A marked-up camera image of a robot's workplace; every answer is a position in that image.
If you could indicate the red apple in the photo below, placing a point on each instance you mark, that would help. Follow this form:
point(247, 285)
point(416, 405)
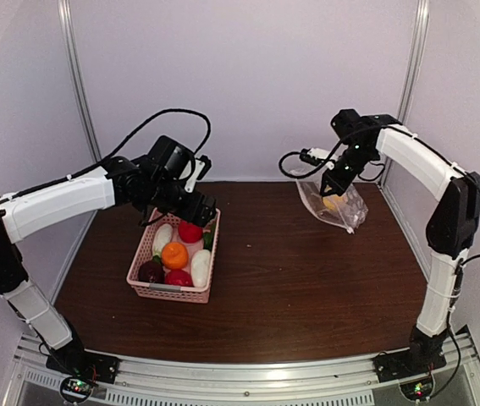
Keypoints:
point(190, 233)
point(179, 278)

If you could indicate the clear zip top bag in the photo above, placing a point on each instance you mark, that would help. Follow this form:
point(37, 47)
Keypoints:
point(347, 211)

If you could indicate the left rear aluminium post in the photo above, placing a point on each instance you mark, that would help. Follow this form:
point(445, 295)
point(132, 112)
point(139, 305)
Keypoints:
point(67, 26)

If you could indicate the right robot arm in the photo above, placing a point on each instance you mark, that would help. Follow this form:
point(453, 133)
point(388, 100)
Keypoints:
point(450, 230)

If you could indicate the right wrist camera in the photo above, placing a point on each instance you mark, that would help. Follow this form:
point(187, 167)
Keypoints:
point(314, 156)

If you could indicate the orange tangerine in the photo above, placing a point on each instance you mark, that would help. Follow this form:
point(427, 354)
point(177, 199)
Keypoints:
point(175, 256)

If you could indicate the front aluminium frame rail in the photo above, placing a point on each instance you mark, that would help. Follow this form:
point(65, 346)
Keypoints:
point(344, 381)

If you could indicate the right rear aluminium post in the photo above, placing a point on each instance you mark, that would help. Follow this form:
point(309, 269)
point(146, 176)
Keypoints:
point(418, 43)

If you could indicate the white radish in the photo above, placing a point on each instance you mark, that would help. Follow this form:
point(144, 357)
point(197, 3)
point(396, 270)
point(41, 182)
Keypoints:
point(200, 268)
point(162, 237)

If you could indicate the right circuit board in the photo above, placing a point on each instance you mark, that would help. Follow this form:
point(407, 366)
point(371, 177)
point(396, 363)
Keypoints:
point(417, 390)

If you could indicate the yellow peach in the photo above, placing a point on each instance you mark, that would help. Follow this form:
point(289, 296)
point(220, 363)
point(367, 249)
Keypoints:
point(334, 202)

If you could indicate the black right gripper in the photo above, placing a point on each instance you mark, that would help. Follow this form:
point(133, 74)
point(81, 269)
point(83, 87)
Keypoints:
point(342, 183)

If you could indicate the red apple rear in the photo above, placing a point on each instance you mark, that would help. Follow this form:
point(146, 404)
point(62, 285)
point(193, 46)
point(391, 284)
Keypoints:
point(190, 233)

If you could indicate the white radish left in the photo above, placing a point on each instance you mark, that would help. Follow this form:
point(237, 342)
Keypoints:
point(162, 237)

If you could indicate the white radish right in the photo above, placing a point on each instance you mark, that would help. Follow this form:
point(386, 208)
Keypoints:
point(200, 268)

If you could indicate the aluminium post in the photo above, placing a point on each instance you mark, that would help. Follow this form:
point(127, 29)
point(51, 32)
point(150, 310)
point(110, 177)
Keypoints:
point(67, 26)
point(418, 43)

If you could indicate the left circuit board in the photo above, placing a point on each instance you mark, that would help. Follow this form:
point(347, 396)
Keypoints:
point(75, 390)

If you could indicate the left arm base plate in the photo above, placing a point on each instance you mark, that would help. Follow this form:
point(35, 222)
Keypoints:
point(89, 366)

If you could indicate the red apple front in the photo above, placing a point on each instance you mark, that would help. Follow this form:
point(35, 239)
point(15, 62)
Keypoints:
point(179, 278)

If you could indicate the right side aluminium rail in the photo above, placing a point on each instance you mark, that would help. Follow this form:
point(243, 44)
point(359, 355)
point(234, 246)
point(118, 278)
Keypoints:
point(412, 205)

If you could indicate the circuit board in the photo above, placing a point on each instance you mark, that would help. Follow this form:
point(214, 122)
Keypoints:
point(417, 390)
point(75, 390)

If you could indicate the pink plastic basket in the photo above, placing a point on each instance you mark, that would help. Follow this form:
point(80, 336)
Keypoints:
point(144, 254)

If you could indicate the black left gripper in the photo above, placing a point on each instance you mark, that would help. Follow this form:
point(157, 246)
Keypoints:
point(190, 213)

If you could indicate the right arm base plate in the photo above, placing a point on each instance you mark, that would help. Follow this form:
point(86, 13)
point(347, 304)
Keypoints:
point(400, 365)

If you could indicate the green vegetable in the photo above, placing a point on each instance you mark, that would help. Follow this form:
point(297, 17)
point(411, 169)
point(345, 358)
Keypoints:
point(208, 236)

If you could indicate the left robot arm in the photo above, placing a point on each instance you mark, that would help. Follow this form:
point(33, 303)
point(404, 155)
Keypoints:
point(164, 178)

